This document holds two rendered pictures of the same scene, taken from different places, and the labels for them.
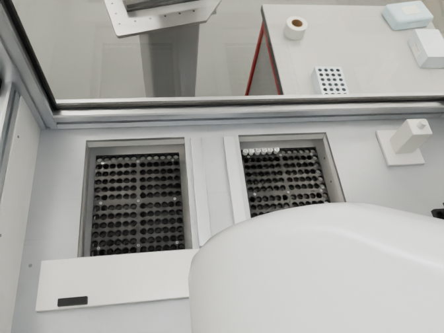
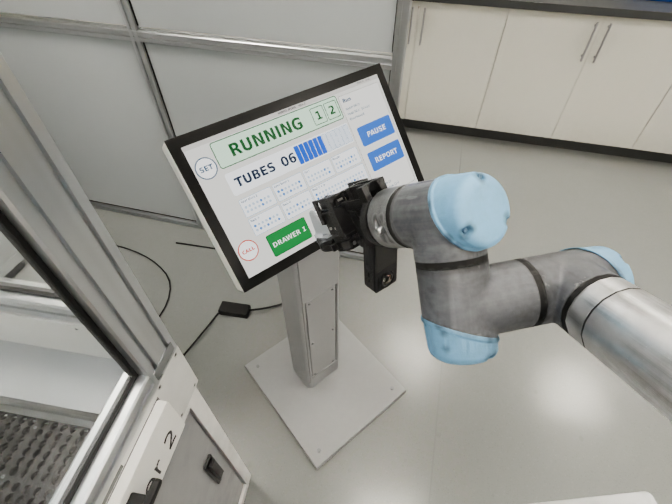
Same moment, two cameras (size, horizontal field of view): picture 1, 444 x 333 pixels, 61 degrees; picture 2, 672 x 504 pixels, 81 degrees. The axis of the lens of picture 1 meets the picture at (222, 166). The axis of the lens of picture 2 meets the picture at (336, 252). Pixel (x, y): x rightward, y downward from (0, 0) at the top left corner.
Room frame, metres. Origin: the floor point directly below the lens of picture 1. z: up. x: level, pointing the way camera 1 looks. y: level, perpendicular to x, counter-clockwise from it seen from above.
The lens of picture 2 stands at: (0.82, 0.24, 1.58)
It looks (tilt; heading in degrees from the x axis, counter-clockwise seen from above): 48 degrees down; 116
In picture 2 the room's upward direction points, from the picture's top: straight up
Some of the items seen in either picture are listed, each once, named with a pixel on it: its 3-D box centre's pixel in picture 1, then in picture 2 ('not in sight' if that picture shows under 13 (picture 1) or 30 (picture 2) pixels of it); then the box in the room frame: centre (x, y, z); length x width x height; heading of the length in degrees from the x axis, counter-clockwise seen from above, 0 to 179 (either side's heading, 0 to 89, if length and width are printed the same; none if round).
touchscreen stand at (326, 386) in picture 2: not in sight; (320, 312); (0.46, 0.86, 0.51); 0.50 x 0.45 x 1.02; 155
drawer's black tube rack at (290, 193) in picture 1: (284, 198); not in sight; (0.38, -0.15, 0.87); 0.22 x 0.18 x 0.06; 16
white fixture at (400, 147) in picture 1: (410, 135); not in sight; (0.52, -0.38, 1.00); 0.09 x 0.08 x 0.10; 16
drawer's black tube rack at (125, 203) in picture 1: (139, 207); not in sight; (0.29, 0.15, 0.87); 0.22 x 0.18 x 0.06; 16
